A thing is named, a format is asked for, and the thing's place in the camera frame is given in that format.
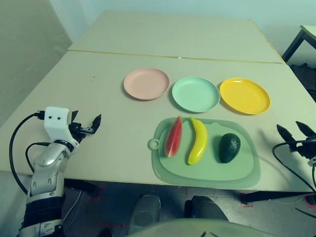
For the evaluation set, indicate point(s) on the mint green plastic plate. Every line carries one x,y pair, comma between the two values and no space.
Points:
195,93

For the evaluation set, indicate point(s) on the pink plastic plate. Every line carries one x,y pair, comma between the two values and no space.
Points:
146,84

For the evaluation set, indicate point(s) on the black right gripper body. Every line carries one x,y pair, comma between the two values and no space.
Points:
304,148

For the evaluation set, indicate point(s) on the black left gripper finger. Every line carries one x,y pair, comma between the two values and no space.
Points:
96,123
74,116

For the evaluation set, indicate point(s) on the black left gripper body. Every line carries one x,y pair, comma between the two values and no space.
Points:
77,130

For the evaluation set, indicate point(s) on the grey robot left leg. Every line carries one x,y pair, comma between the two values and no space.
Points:
144,212

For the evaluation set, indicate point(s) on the yellow plastic plate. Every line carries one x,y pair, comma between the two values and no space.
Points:
244,96

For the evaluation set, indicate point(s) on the grey robot right leg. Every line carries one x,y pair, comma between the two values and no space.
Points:
205,209

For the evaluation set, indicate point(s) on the grey robot leg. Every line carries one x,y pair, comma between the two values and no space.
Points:
205,209
144,212

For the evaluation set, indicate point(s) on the yellow toy banana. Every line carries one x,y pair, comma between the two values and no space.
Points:
200,140

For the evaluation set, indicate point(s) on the black table foot bar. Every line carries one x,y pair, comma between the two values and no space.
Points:
271,196
81,186

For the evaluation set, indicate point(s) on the dark green toy avocado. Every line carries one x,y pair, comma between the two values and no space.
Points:
229,148

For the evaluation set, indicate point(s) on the side table with black legs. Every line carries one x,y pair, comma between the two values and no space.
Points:
308,29

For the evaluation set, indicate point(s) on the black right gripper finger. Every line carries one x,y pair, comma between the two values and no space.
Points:
306,130
285,134

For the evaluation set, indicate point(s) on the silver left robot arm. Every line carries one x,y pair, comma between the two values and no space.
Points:
47,160

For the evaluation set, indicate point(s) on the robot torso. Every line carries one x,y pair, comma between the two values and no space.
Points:
185,229

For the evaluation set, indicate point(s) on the green cutting board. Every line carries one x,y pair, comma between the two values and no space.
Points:
209,170

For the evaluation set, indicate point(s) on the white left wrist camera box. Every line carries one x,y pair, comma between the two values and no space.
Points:
55,121

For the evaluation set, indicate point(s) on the toy watermelon slice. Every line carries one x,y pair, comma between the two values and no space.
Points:
174,138

